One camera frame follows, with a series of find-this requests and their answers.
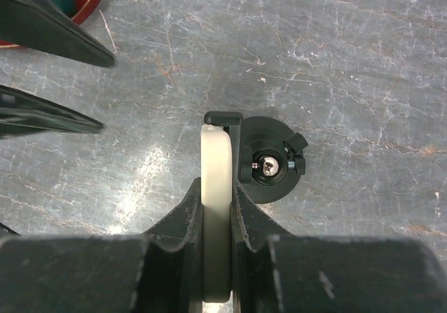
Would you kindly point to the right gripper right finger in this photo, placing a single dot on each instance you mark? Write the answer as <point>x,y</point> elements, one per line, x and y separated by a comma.
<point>253,266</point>

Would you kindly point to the smartphone with cream case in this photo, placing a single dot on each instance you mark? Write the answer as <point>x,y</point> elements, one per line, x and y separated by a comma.
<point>216,177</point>

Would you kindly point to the black phone stand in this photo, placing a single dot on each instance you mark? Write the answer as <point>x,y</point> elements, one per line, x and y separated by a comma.
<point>268,156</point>

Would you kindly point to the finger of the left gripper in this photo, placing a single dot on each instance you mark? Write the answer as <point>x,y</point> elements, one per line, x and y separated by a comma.
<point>38,26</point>
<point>24,114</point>

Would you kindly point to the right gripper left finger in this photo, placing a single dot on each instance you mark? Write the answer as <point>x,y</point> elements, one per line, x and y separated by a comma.
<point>172,274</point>

